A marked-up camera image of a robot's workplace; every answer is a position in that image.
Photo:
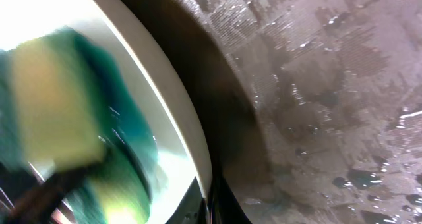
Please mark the green yellow sponge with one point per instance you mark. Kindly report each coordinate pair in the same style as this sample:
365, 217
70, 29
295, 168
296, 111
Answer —
64, 104

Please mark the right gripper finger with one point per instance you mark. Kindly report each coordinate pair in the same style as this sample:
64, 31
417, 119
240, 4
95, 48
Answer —
193, 207

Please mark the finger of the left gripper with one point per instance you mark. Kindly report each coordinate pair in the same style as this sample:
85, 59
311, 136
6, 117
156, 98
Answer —
26, 201

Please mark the white plate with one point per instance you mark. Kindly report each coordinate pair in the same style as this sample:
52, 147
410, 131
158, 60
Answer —
151, 80

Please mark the large dark serving tray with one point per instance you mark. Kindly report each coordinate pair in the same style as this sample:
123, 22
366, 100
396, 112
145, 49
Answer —
311, 108

